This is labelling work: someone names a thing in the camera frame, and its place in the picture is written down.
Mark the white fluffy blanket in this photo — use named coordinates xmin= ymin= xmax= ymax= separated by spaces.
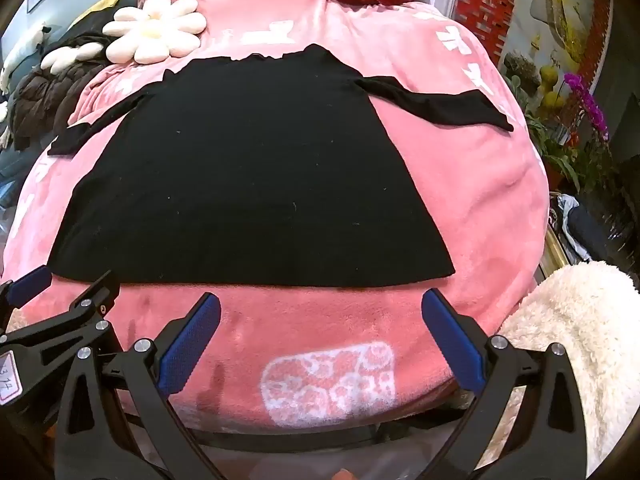
xmin=492 ymin=260 xmax=640 ymax=480

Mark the black shirt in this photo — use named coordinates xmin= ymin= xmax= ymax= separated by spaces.
xmin=47 ymin=44 xmax=515 ymax=288

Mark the small white flower cushion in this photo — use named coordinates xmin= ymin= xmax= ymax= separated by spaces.
xmin=40 ymin=41 xmax=106 ymax=75

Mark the pink printed blanket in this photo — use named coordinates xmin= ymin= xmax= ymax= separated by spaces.
xmin=0 ymin=0 xmax=551 ymax=431

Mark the green potted plant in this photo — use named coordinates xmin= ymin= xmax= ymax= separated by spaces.
xmin=505 ymin=55 xmax=581 ymax=191

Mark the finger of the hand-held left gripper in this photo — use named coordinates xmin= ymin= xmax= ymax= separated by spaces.
xmin=0 ymin=265 xmax=54 ymax=322
xmin=0 ymin=270 xmax=123 ymax=397

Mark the yellow cloth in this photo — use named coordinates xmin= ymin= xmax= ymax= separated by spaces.
xmin=75 ymin=0 xmax=124 ymax=26

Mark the blue grey cloth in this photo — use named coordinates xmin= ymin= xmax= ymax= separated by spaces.
xmin=550 ymin=192 xmax=612 ymax=266

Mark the white plush toy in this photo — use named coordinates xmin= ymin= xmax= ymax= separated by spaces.
xmin=0 ymin=25 xmax=47 ymax=88

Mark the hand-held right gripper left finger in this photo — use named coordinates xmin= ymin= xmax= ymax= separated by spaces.
xmin=55 ymin=291 xmax=226 ymax=480

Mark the wall poster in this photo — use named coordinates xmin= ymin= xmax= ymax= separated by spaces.
xmin=500 ymin=0 xmax=616 ymax=116

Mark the large white flower cushion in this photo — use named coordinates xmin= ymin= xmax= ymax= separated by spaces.
xmin=102 ymin=0 xmax=208 ymax=66

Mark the dark brown puffer jacket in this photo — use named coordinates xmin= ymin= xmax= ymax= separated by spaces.
xmin=7 ymin=62 xmax=98 ymax=151

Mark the purple orchid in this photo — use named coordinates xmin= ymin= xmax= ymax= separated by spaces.
xmin=562 ymin=72 xmax=611 ymax=141

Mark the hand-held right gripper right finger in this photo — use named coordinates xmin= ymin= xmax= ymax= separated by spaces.
xmin=421 ymin=287 xmax=594 ymax=480

